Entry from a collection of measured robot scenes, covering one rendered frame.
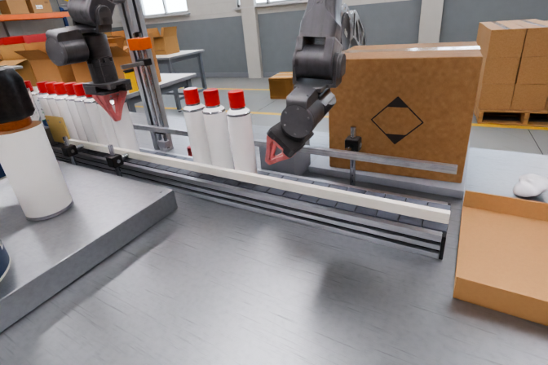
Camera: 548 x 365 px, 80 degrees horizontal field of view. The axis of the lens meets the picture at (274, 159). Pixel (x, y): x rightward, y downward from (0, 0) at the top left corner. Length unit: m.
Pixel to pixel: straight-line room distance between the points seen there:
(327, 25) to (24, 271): 0.63
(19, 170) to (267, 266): 0.50
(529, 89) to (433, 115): 3.26
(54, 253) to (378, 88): 0.70
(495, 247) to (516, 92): 3.36
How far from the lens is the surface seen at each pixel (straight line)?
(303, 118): 0.53
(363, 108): 0.78
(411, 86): 0.76
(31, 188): 0.80
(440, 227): 0.62
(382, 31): 6.16
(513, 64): 3.93
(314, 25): 0.59
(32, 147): 0.78
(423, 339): 0.52
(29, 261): 0.71
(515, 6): 6.13
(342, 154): 0.67
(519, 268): 0.66
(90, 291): 0.67
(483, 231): 0.72
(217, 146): 0.76
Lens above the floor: 1.23
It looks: 24 degrees down
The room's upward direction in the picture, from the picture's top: 5 degrees counter-clockwise
